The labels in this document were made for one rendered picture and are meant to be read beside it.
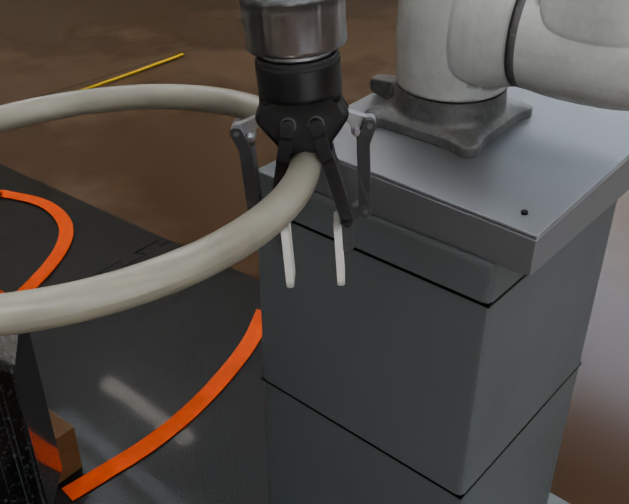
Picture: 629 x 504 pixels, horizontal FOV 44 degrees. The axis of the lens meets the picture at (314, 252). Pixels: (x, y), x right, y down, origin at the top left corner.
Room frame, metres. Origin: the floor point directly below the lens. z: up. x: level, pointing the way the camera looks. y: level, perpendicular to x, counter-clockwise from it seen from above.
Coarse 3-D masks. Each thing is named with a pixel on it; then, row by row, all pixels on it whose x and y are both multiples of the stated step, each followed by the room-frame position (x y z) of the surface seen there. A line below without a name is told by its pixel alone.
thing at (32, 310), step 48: (48, 96) 0.88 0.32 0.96; (96, 96) 0.89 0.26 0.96; (144, 96) 0.88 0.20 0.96; (192, 96) 0.87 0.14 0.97; (240, 96) 0.83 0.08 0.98; (288, 192) 0.58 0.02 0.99; (240, 240) 0.51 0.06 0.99; (48, 288) 0.45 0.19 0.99; (96, 288) 0.45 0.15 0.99; (144, 288) 0.46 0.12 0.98
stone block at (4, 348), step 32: (0, 352) 0.85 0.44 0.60; (32, 352) 0.94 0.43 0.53; (0, 384) 0.82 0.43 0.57; (32, 384) 0.91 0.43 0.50; (0, 416) 0.81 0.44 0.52; (32, 416) 0.87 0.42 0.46; (0, 448) 0.80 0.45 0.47; (32, 448) 0.84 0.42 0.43; (0, 480) 0.79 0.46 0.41; (32, 480) 0.83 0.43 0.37
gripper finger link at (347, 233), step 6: (354, 204) 0.66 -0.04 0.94; (354, 210) 0.66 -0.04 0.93; (354, 216) 0.66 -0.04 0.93; (360, 216) 0.66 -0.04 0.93; (342, 228) 0.66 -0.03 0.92; (348, 228) 0.66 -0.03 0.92; (342, 234) 0.66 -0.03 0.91; (348, 234) 0.66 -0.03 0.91; (342, 240) 0.66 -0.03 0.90; (348, 240) 0.66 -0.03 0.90; (348, 246) 0.66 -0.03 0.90
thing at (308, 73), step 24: (264, 72) 0.64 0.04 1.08; (288, 72) 0.63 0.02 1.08; (312, 72) 0.63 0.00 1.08; (336, 72) 0.65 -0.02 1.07; (264, 96) 0.65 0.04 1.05; (288, 96) 0.63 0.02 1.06; (312, 96) 0.63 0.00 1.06; (336, 96) 0.66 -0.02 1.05; (264, 120) 0.66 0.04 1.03; (336, 120) 0.65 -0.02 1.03; (312, 144) 0.65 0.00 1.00
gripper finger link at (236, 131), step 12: (240, 120) 0.67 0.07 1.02; (240, 132) 0.66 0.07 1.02; (240, 144) 0.66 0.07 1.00; (252, 144) 0.67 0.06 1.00; (240, 156) 0.66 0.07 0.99; (252, 156) 0.66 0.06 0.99; (252, 168) 0.66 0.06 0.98; (252, 180) 0.65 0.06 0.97; (252, 192) 0.65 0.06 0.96; (252, 204) 0.65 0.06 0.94
